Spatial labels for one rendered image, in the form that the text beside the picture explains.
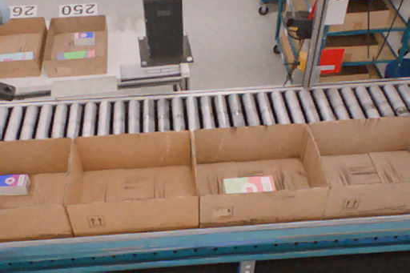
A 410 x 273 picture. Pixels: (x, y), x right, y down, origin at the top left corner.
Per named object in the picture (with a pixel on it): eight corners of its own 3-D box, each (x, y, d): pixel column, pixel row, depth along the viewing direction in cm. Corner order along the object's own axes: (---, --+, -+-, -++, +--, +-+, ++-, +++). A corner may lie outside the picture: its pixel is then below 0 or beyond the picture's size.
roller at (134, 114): (140, 105, 232) (138, 96, 228) (140, 190, 196) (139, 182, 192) (129, 105, 232) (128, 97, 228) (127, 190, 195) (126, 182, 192)
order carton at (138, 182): (192, 164, 180) (191, 129, 168) (199, 230, 160) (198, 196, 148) (82, 170, 179) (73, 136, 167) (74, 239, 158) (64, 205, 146)
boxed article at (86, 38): (94, 45, 257) (93, 38, 254) (74, 46, 257) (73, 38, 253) (94, 39, 261) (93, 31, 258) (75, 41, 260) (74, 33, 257)
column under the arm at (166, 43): (137, 38, 262) (130, -23, 238) (186, 34, 264) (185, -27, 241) (141, 67, 244) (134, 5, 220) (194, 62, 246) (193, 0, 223)
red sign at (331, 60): (339, 72, 232) (344, 48, 223) (339, 73, 232) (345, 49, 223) (304, 74, 232) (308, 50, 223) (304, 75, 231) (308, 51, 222)
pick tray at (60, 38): (108, 31, 267) (106, 14, 260) (107, 74, 240) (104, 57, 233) (54, 34, 266) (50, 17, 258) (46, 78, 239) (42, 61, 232)
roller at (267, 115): (265, 97, 234) (267, 89, 231) (289, 180, 198) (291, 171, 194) (255, 98, 234) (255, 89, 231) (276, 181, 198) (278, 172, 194)
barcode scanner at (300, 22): (279, 30, 220) (286, 8, 213) (306, 32, 222) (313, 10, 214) (283, 38, 215) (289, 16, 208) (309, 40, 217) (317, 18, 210)
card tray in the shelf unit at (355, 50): (306, 24, 308) (308, 9, 301) (355, 22, 308) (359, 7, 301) (319, 62, 280) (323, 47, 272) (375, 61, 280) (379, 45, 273)
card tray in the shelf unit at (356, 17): (308, -6, 293) (311, -23, 286) (360, -10, 295) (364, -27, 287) (328, 31, 265) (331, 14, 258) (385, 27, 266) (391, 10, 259)
